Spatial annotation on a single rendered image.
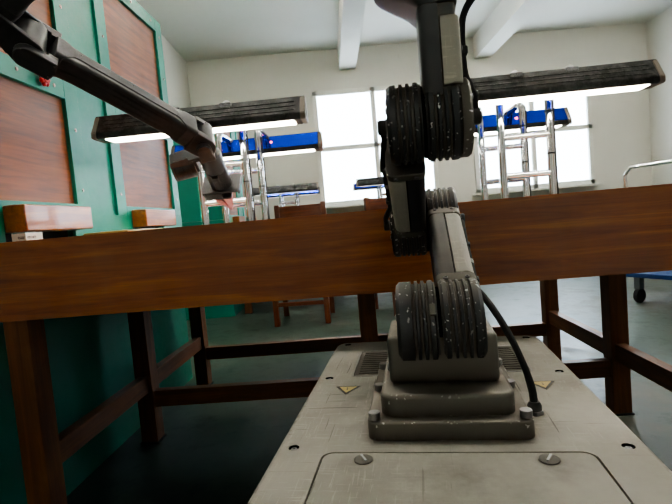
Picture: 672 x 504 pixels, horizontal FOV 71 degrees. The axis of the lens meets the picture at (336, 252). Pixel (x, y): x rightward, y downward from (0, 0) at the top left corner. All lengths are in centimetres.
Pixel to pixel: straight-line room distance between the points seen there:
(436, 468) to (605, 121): 709
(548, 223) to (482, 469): 67
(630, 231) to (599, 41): 659
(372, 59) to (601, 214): 579
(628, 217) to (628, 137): 646
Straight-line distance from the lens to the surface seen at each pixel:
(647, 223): 121
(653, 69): 161
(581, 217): 114
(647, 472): 60
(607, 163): 745
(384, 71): 673
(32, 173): 162
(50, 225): 152
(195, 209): 420
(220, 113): 143
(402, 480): 55
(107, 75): 111
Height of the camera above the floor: 75
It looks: 4 degrees down
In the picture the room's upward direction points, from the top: 5 degrees counter-clockwise
